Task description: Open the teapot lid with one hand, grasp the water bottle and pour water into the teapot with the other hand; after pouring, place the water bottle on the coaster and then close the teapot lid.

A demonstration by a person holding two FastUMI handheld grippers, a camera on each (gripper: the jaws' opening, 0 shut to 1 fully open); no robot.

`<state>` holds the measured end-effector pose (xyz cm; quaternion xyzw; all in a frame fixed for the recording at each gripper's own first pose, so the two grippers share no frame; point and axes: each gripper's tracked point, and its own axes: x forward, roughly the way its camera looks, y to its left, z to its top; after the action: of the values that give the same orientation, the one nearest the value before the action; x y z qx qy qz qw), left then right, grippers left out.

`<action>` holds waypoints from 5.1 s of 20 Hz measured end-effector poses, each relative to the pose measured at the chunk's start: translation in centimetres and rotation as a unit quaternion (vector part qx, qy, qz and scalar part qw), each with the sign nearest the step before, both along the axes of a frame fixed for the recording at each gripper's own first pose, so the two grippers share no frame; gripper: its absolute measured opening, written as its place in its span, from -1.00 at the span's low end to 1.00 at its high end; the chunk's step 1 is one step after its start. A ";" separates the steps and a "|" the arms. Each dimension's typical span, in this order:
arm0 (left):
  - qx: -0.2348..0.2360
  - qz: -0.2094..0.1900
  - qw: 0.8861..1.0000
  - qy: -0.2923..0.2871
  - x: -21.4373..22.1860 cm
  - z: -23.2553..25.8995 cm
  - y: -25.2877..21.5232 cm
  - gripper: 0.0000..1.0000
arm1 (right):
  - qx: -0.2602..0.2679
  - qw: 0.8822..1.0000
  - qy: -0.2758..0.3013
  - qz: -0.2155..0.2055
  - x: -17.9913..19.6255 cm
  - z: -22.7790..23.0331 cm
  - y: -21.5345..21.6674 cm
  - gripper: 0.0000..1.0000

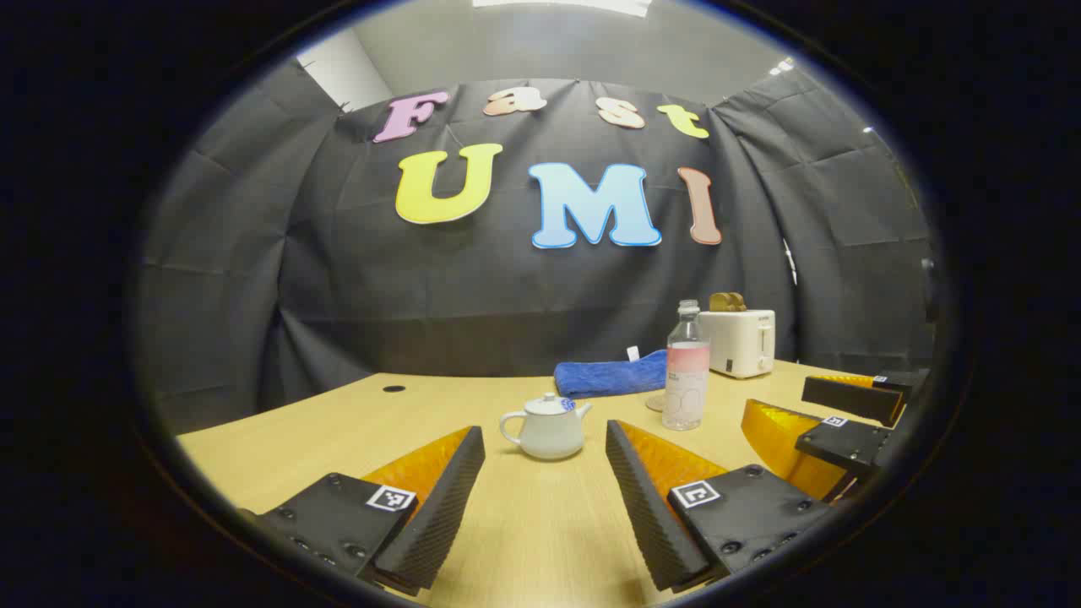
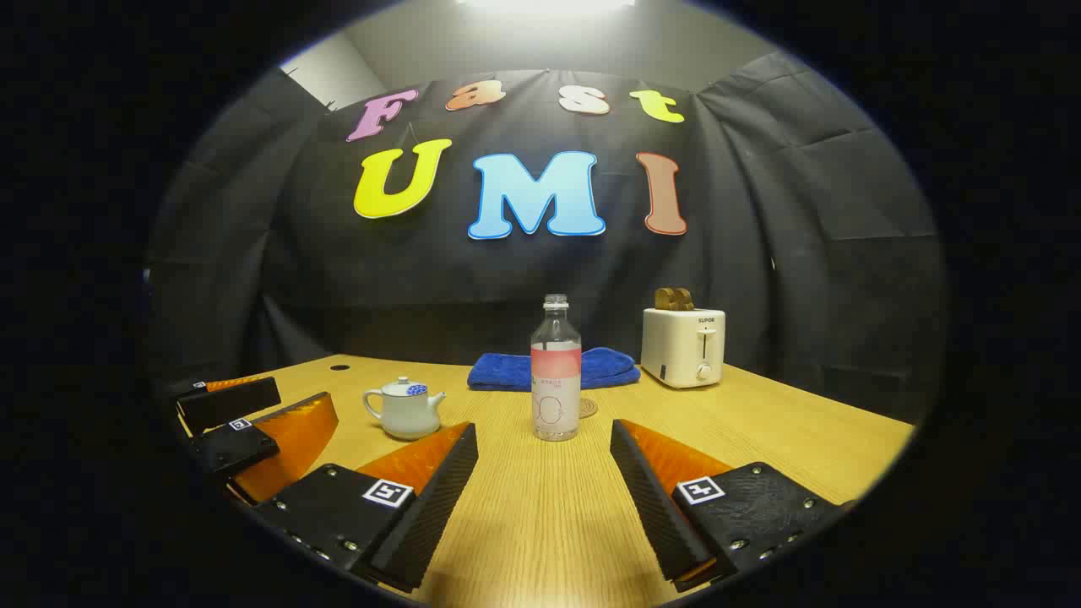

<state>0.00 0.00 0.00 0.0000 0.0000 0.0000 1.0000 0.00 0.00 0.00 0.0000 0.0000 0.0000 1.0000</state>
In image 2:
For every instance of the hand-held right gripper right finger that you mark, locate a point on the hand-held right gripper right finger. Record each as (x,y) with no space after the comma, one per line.
(654,507)

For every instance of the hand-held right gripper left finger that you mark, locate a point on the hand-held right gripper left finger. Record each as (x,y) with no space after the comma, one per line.
(422,515)

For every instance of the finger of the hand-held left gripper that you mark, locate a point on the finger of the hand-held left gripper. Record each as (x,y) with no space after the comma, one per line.
(232,447)
(228,407)

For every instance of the white teacup with spout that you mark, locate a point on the white teacup with spout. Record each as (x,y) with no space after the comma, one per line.
(405,418)

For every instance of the round brown coaster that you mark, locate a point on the round brown coaster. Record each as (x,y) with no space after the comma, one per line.
(589,408)

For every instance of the white blue-patterned teacup lid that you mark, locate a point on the white blue-patterned teacup lid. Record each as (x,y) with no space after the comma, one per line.
(411,389)

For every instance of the clear pink-label water bottle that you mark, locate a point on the clear pink-label water bottle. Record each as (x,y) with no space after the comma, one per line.
(556,380)

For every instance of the cream toaster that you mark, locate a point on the cream toaster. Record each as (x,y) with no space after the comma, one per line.
(676,350)

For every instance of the blue folded towel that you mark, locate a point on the blue folded towel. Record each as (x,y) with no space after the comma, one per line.
(502,371)

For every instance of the brown bread slice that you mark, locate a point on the brown bread slice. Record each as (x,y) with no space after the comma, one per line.
(686,301)
(665,299)

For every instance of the black backdrop cloth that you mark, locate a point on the black backdrop cloth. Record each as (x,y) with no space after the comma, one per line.
(507,279)

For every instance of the ceiling light strip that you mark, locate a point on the ceiling light strip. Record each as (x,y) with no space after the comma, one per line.
(545,4)

